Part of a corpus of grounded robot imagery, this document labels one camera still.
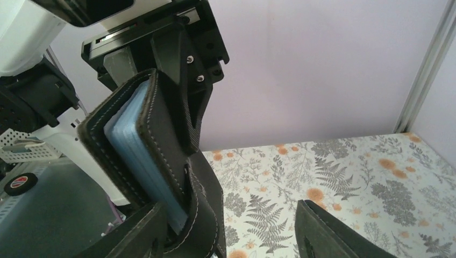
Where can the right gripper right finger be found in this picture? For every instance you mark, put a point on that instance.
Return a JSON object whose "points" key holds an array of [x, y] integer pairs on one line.
{"points": [[320, 234]]}

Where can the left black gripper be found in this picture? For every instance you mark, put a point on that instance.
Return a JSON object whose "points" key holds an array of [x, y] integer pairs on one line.
{"points": [[183, 41]]}

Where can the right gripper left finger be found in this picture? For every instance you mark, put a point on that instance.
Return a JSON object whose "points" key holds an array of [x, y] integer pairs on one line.
{"points": [[141, 235]]}

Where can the black leather card holder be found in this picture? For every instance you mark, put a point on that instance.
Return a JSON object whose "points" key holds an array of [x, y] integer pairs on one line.
{"points": [[132, 138]]}

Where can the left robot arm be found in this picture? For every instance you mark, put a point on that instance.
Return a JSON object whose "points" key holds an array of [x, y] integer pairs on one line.
{"points": [[43, 101]]}

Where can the floral table mat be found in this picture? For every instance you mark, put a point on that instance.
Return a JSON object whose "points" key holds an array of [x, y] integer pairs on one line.
{"points": [[394, 190]]}

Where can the black tape roll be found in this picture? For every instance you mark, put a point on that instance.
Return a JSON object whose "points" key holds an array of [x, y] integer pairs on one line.
{"points": [[20, 184]]}

